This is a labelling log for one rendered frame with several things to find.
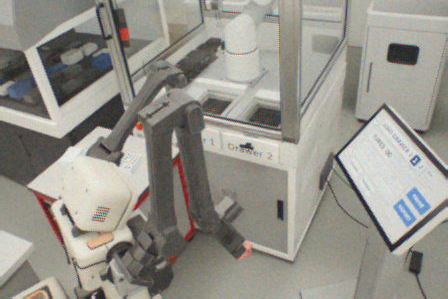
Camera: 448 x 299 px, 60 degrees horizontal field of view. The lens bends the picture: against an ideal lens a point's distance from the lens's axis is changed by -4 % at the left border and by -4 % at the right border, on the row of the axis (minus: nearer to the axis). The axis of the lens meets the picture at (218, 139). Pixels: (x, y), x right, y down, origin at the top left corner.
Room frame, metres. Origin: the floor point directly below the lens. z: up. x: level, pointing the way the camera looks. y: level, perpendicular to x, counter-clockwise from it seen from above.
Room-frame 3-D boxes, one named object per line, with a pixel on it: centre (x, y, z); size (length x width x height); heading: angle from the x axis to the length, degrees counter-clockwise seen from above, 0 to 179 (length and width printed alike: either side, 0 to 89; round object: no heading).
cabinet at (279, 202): (2.07, -0.18, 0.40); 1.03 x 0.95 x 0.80; 58
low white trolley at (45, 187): (1.66, 0.63, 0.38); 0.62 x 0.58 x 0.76; 58
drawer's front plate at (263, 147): (1.52, -0.15, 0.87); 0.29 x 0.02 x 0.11; 58
